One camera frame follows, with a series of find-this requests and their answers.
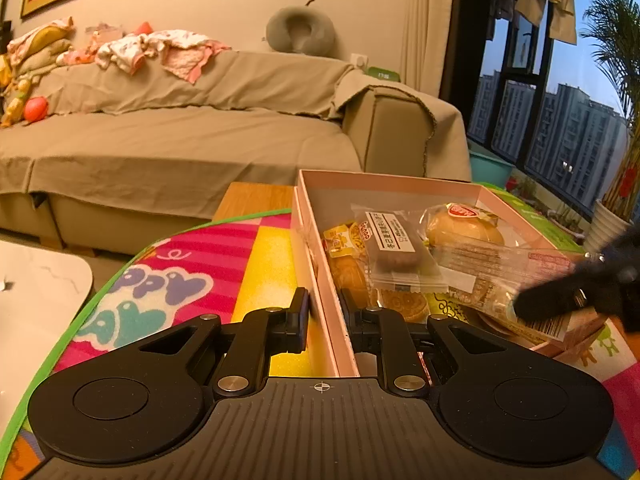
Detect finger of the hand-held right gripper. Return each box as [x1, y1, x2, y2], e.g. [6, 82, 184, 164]
[514, 264, 607, 322]

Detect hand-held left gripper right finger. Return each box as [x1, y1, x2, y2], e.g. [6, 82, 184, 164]
[340, 288, 532, 397]

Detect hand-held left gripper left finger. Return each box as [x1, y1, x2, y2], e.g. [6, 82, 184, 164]
[114, 287, 311, 397]

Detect pink cardboard box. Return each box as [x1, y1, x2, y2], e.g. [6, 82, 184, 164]
[291, 169, 621, 378]

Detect tan packet with barcode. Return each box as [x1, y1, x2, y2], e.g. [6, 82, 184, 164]
[460, 305, 618, 357]

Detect brown cake clear wrapper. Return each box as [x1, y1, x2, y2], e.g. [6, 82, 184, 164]
[350, 204, 448, 293]

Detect yellow snack packet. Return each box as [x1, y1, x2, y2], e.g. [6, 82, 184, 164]
[322, 222, 373, 261]

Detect round bread packet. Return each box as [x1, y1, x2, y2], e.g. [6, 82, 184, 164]
[420, 202, 506, 251]

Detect potted palm plant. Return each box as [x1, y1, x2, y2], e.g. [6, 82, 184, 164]
[580, 0, 640, 256]

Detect small windowsill plants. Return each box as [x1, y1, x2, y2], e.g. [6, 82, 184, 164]
[520, 175, 586, 241]

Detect red hanging ornament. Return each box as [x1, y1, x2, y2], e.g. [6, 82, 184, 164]
[619, 162, 638, 201]

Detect wooden side table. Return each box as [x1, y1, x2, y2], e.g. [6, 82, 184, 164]
[212, 182, 301, 223]

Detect colourful play mat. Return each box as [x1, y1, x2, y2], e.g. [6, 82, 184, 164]
[0, 182, 640, 480]

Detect teal plastic basin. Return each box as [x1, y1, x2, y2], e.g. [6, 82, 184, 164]
[467, 149, 515, 186]

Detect beige covered sofa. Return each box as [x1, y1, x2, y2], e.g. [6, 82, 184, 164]
[0, 50, 473, 261]

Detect hanging laundry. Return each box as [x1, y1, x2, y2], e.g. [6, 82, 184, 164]
[515, 0, 577, 45]

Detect grey neck pillow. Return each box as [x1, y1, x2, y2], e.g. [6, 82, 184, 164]
[264, 0, 338, 56]

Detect pile of baby clothes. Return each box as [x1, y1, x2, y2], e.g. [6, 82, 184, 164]
[57, 22, 232, 83]

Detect beige curtain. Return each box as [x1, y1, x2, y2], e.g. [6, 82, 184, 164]
[400, 0, 457, 100]

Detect orange ball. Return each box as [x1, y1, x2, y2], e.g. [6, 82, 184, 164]
[24, 97, 50, 122]

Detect yellow plush toy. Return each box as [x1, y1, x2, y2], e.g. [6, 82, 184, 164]
[0, 75, 32, 128]

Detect folded baby blanket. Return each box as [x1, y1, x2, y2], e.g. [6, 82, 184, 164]
[7, 16, 75, 78]

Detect black window frame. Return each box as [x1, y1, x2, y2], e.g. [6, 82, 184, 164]
[467, 0, 640, 221]

